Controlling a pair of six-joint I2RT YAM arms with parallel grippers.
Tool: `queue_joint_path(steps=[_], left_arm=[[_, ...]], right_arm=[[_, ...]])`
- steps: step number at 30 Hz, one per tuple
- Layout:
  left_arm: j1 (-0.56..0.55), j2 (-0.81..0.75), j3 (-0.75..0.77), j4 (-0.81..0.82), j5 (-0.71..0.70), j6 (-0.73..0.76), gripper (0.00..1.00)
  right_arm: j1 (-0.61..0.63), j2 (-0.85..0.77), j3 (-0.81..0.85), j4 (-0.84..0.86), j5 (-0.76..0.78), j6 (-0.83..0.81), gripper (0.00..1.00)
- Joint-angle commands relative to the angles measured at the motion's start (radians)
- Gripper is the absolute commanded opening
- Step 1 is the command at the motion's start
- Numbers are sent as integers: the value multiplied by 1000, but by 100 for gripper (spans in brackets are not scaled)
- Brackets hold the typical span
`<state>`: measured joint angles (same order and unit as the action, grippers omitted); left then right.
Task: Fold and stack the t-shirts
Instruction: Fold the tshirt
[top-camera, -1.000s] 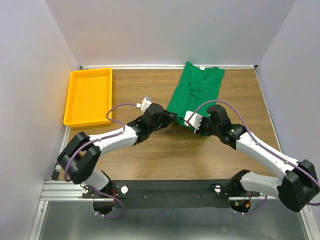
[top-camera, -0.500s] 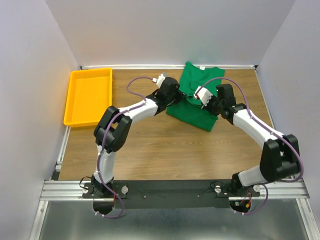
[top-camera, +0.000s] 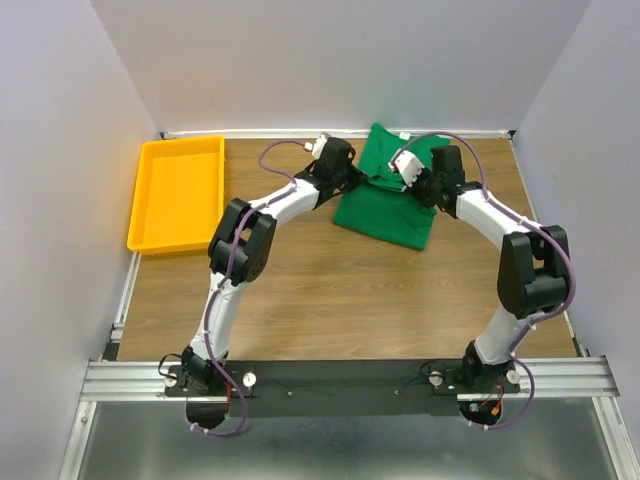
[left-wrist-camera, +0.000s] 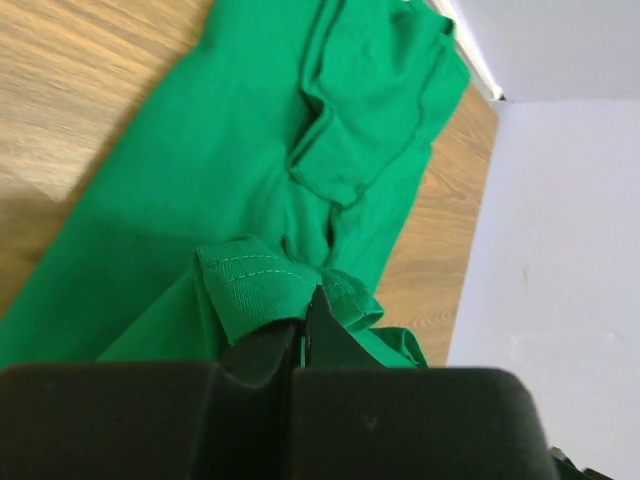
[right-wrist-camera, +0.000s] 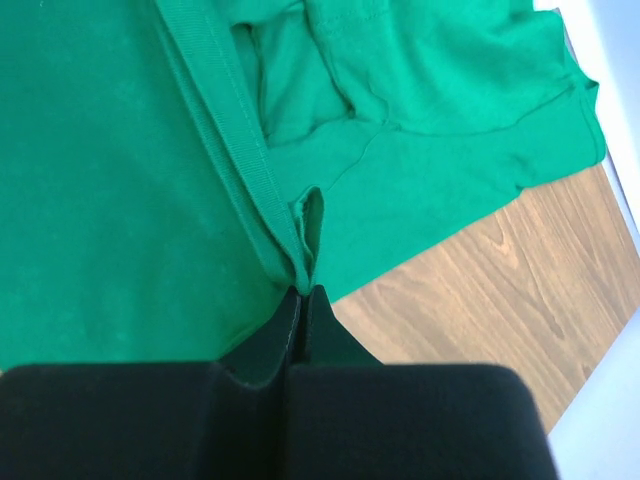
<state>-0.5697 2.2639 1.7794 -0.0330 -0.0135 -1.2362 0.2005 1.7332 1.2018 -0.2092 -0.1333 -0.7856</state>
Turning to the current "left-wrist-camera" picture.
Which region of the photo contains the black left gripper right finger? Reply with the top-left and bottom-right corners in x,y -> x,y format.
289,288 -> 559,479

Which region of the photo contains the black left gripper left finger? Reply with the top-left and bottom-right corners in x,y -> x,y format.
1,321 -> 298,479

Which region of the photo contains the green t-shirt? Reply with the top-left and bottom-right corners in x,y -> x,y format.
1,1 -> 470,367

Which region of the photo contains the white aluminium back rail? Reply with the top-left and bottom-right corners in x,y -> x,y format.
430,0 -> 505,102

